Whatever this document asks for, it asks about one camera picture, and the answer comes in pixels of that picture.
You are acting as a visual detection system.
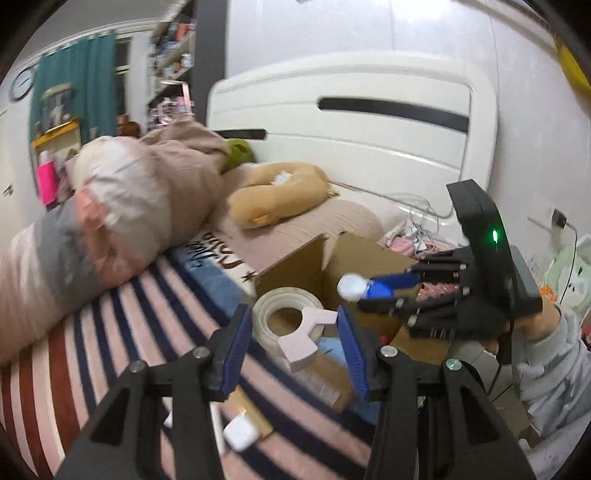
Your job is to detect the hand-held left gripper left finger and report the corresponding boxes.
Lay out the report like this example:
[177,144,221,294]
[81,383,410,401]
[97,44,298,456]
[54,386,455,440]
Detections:
[55,304,254,480]

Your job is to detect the blue printed cloth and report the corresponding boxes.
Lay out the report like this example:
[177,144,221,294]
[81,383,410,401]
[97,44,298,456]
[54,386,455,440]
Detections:
[167,220,260,320]

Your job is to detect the small blue white-capped bottle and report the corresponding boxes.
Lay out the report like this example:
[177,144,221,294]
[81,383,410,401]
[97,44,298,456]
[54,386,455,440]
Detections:
[337,272,396,304]

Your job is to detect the person's right hand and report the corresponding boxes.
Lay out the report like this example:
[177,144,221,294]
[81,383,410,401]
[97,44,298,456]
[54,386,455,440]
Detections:
[512,300,563,343]

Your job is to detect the brown cardboard box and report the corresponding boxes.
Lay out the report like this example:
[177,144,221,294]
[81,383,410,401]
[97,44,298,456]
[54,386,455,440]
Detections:
[252,232,452,368]

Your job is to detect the light blue packet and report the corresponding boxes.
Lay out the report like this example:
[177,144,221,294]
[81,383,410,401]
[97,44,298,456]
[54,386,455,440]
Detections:
[318,337,348,366]

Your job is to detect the green plush toy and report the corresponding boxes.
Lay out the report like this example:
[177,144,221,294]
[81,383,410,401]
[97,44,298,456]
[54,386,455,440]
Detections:
[221,137,257,175]

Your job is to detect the yellow object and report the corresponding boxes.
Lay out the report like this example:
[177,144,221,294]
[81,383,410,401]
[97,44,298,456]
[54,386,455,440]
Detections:
[555,39,591,89]

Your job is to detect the beige garment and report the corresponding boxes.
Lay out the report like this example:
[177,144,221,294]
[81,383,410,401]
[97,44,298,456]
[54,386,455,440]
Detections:
[141,119,232,252]

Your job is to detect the person's right forearm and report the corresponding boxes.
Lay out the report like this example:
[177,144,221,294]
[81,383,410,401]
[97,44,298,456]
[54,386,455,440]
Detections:
[512,305,591,437]

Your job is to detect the white wall socket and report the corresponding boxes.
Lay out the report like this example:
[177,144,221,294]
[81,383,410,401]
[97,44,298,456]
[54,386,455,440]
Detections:
[527,193,570,232]

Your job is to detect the green white bag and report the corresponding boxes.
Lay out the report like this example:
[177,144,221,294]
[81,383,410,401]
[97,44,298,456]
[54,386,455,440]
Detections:
[546,244,591,320]

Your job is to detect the black charger cable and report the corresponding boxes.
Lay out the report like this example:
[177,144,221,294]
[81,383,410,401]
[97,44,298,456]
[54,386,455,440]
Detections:
[556,224,579,303]

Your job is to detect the round wall clock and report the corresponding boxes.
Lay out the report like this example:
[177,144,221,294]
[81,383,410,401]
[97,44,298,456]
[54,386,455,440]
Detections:
[8,64,38,102]

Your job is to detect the pink grey rolled duvet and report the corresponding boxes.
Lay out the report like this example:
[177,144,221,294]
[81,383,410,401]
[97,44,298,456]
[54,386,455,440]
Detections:
[0,135,172,366]

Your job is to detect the small brown carton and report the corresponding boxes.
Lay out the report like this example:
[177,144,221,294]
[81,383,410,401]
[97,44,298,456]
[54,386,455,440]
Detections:
[295,350,357,412]

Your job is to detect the white bed headboard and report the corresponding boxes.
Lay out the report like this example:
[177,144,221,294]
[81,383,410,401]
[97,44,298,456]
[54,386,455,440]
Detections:
[206,51,501,228]

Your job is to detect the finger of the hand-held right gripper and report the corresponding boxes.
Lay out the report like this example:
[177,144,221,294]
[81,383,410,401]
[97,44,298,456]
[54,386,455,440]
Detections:
[368,248,474,299]
[357,287,509,343]

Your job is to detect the clear packing tape roll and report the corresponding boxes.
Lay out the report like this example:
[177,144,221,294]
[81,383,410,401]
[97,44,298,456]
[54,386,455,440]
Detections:
[252,287,325,366]

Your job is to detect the pink patterned cloth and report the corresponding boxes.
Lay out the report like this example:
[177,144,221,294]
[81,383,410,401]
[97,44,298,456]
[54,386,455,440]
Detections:
[381,220,465,260]

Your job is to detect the white power adapter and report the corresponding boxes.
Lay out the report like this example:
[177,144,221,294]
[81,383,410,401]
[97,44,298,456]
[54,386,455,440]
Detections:
[222,414,260,452]

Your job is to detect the white cable bundle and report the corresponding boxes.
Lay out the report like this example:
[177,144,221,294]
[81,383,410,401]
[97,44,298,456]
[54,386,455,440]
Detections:
[390,193,446,229]

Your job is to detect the white forked plastic piece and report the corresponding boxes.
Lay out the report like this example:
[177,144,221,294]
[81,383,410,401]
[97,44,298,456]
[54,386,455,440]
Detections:
[277,306,341,373]

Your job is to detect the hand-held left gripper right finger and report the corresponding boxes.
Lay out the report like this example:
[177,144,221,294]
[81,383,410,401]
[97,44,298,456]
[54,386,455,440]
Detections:
[336,304,537,480]

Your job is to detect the teal curtain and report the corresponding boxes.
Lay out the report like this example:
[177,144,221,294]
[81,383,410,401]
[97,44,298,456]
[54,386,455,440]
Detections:
[29,29,119,149]

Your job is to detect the tan plush toy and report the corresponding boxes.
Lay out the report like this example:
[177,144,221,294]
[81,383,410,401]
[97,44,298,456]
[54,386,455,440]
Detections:
[228,161,341,230]

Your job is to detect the bright pink container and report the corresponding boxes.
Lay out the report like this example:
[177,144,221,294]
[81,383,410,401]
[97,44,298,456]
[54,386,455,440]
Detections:
[37,161,59,207]

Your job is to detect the cluttered bookshelf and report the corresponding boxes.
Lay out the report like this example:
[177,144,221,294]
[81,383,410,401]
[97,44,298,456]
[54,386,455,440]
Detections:
[147,0,200,126]

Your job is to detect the striped bed sheet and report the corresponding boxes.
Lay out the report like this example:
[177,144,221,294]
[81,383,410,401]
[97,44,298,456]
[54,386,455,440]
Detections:
[0,253,386,480]

